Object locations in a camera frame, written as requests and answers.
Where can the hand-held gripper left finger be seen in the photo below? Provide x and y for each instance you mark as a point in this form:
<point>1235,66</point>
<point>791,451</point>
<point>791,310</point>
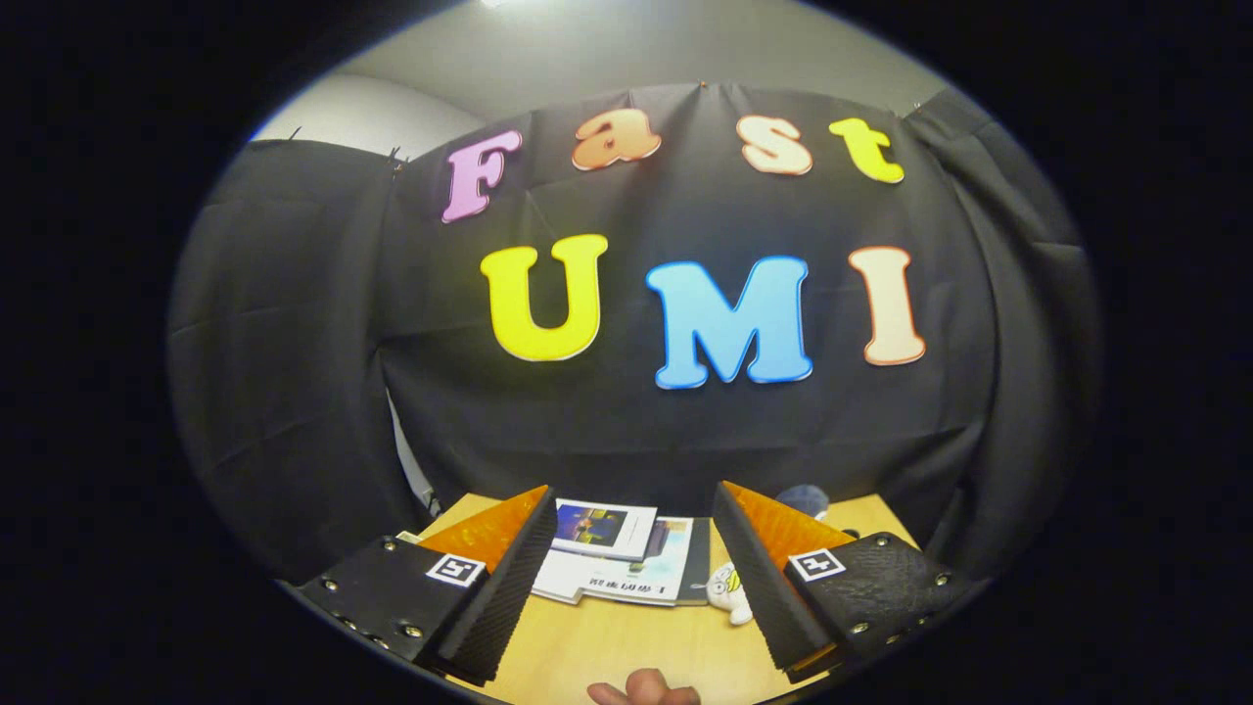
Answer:
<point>509,587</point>

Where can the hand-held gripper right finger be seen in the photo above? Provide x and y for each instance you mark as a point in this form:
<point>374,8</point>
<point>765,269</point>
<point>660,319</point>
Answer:
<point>759,587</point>

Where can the white plush toy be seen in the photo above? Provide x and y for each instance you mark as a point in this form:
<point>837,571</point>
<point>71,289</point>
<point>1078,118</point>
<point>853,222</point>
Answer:
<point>729,587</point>

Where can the white text booklet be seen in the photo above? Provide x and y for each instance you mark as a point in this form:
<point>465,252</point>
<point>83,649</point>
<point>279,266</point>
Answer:
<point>563,578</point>

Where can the dark-covered book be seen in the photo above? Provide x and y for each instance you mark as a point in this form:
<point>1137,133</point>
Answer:
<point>701,563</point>

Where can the book with pale sky cover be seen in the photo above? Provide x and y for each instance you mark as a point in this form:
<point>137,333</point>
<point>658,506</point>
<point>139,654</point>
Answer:
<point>666,568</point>

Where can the penguin plush toy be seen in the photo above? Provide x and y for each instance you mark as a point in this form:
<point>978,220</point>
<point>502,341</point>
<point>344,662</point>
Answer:
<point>803,499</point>

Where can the book with blue photo cover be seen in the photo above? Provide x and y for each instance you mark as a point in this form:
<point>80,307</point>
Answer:
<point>602,527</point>

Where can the black backdrop cloth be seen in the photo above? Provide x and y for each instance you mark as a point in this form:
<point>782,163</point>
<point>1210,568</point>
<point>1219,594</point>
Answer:
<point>587,421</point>

